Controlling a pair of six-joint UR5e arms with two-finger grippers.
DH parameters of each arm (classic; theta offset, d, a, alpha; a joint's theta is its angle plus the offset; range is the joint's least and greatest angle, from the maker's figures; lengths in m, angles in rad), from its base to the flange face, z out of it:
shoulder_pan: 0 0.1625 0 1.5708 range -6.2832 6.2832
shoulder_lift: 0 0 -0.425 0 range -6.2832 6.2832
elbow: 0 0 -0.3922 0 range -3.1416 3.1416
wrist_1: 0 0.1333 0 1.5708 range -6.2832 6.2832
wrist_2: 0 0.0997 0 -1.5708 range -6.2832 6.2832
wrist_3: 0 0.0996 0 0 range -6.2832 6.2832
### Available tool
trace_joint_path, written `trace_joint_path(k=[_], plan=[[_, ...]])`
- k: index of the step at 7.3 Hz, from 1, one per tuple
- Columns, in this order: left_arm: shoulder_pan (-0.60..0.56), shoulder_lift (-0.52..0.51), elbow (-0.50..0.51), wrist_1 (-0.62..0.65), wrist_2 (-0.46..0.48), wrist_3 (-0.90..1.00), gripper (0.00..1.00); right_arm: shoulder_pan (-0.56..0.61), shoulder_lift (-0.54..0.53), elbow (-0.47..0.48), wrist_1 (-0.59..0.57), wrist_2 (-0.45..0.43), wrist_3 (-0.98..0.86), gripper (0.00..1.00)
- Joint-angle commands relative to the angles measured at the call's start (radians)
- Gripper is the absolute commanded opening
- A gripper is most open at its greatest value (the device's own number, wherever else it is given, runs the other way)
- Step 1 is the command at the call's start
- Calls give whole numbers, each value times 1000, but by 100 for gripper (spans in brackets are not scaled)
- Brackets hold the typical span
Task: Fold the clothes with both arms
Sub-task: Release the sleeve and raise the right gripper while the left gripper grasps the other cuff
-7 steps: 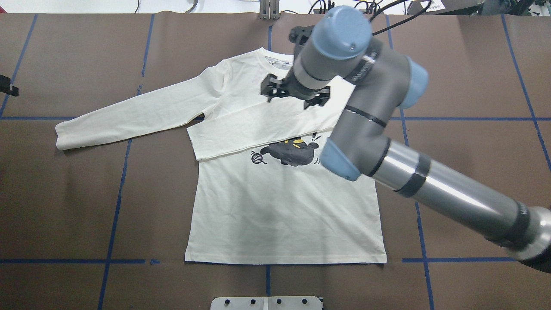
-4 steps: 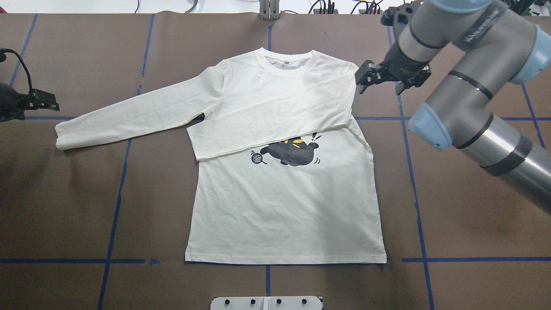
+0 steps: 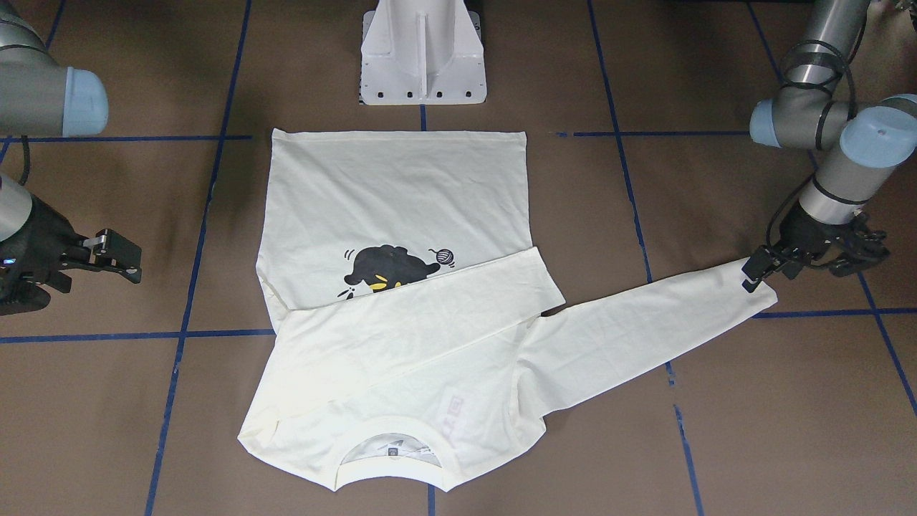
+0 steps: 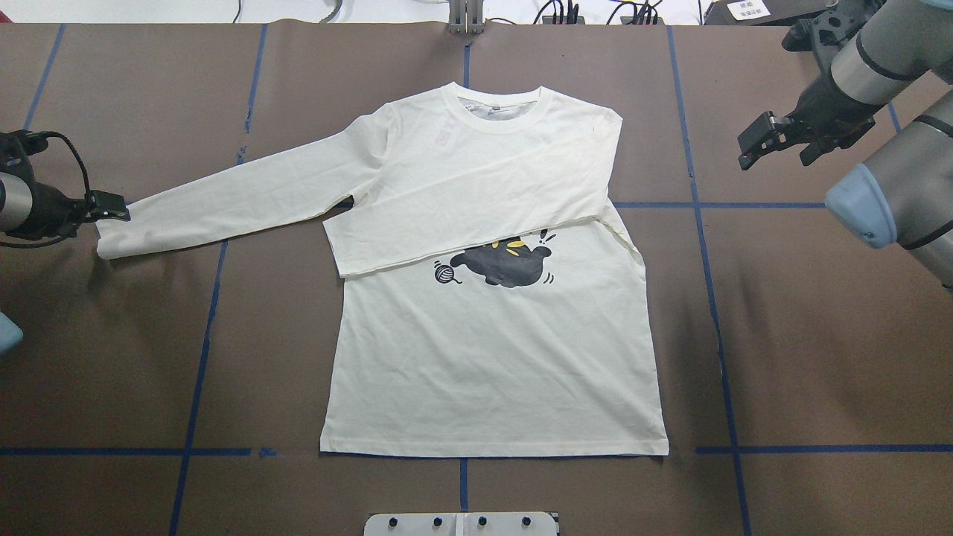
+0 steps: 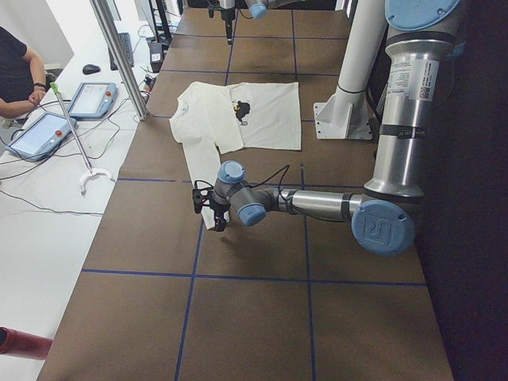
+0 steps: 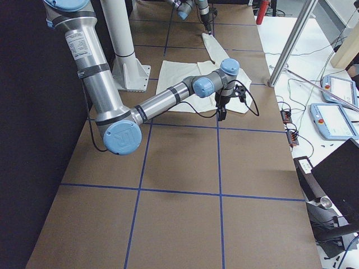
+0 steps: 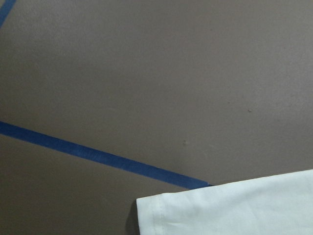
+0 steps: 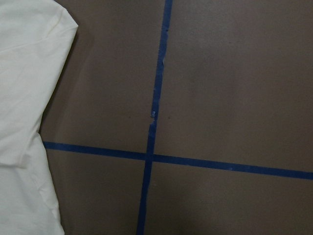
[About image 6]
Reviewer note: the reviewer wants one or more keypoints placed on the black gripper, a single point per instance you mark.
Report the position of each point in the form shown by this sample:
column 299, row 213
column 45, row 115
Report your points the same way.
column 207, row 23
column 222, row 100

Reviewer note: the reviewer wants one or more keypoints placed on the blue teach pendant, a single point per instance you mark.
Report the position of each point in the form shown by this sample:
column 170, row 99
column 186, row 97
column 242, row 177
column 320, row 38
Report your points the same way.
column 343, row 88
column 332, row 122

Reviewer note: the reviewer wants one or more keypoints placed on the red fire extinguisher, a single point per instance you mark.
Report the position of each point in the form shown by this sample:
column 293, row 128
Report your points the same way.
column 262, row 11

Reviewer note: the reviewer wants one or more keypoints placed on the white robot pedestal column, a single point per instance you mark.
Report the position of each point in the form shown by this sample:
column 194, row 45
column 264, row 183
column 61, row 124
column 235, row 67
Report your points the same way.
column 129, row 74

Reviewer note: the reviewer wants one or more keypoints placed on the cream long-sleeve cat shirt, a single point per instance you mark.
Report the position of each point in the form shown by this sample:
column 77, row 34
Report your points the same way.
column 172, row 73

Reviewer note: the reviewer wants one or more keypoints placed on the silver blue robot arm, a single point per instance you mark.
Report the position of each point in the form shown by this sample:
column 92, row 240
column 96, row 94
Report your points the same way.
column 118, row 124
column 184, row 8

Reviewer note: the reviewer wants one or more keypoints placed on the orange black connector block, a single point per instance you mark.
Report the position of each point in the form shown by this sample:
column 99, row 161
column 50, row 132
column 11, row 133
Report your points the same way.
column 292, row 138
column 286, row 116

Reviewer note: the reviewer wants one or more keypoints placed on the black camera stand mount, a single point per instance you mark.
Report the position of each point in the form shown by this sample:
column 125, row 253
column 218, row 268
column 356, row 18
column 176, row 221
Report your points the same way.
column 332, row 232

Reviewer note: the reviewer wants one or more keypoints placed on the black monitor screen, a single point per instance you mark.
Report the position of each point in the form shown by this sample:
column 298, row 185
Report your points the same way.
column 337, row 175

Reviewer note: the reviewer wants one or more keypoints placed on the orange black connector block far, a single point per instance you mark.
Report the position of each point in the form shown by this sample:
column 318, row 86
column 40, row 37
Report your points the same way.
column 286, row 116

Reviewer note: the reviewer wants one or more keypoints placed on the black box with label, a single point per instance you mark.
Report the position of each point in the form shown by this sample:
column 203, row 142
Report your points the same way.
column 303, row 164

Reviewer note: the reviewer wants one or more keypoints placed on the orange black connector block near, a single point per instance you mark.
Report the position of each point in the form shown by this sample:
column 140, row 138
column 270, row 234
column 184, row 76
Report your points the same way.
column 292, row 138

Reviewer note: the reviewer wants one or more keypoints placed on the far blue teach pendant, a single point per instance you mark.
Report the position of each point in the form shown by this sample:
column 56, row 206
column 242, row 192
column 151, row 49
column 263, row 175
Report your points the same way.
column 343, row 88

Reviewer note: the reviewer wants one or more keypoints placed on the aluminium frame post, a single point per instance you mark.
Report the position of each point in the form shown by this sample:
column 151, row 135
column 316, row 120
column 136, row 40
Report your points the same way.
column 299, row 25

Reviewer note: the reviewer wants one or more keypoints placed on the thin metal rod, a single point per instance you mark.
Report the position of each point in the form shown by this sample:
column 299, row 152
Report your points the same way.
column 351, row 106

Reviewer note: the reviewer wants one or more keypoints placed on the wooden board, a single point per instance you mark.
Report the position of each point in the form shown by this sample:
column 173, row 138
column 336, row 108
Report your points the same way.
column 347, row 51

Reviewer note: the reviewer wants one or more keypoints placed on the near blue teach pendant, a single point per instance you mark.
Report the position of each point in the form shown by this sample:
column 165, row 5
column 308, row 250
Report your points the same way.
column 332, row 122

